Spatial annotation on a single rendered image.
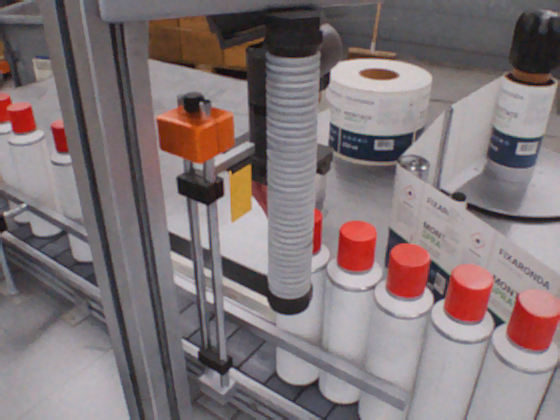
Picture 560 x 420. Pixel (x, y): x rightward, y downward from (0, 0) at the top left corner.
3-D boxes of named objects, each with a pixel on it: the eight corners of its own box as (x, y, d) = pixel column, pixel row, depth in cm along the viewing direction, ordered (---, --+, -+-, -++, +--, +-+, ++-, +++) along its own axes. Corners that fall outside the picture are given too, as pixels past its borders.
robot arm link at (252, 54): (233, 42, 50) (288, 49, 47) (270, 25, 55) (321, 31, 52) (237, 112, 53) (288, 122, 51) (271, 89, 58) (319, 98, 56)
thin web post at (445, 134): (439, 217, 87) (458, 107, 77) (434, 222, 86) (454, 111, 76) (427, 213, 88) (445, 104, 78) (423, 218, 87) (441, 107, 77)
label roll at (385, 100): (369, 116, 123) (375, 53, 115) (442, 146, 110) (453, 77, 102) (303, 139, 112) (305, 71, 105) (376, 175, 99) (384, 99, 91)
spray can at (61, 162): (116, 251, 79) (92, 120, 68) (88, 269, 75) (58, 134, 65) (94, 239, 82) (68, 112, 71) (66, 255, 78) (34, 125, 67)
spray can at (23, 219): (52, 214, 88) (23, 94, 77) (25, 228, 84) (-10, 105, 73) (34, 205, 90) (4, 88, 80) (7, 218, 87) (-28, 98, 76)
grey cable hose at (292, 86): (321, 298, 41) (337, 11, 30) (295, 325, 39) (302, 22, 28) (283, 281, 43) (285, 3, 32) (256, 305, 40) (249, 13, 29)
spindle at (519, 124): (538, 168, 99) (581, 9, 84) (526, 187, 93) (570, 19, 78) (491, 155, 103) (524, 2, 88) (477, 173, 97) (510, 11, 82)
